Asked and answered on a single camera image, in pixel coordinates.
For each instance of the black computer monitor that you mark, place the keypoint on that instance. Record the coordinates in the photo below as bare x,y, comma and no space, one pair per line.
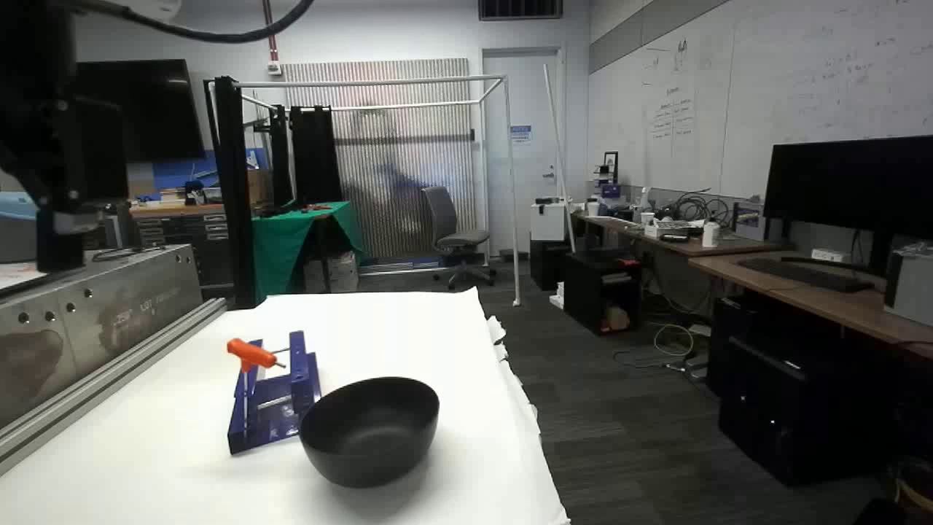
848,186

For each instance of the black upright panel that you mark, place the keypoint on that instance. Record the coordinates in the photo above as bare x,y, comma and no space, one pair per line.
316,157

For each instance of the wooden desk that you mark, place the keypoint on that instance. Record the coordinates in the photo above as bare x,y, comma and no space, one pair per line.
826,304

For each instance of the white pipe frame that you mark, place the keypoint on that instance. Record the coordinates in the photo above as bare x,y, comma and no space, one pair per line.
511,177

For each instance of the blue plastic tool rack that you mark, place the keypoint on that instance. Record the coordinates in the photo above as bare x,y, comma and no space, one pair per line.
275,405

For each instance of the ceiling air vent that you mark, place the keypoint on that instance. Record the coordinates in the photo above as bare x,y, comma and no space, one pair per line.
521,8

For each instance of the black wall television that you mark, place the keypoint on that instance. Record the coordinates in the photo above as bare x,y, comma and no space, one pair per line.
157,106

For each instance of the white door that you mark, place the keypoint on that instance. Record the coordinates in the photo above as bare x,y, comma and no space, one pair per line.
527,135

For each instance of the black bowl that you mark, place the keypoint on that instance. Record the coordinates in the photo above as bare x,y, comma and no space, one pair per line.
368,432

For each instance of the black upright post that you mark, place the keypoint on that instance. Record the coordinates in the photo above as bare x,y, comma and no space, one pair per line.
236,195

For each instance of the white box device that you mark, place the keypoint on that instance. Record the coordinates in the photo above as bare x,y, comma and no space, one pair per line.
912,285

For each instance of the wall whiteboard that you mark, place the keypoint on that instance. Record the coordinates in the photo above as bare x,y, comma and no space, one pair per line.
776,76

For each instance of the grey office chair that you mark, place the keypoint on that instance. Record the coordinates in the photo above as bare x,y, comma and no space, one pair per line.
463,238

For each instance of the white table cover sheet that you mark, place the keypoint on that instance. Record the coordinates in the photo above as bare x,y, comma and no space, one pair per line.
390,332

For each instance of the white cup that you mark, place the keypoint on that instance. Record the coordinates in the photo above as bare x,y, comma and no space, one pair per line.
711,235

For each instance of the person in dark clothes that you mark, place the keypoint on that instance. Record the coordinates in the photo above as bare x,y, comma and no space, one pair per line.
394,208

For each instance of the small black cabinet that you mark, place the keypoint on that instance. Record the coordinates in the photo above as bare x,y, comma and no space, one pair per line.
600,292

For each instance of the cluttered long workbench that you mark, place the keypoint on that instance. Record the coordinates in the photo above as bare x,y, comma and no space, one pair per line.
680,244

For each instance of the grey metal rail base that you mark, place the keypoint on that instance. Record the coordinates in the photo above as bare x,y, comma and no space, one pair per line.
99,311

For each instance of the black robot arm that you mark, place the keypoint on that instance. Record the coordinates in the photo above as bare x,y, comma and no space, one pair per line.
47,119

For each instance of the green cloth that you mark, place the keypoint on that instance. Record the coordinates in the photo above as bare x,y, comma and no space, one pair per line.
287,238

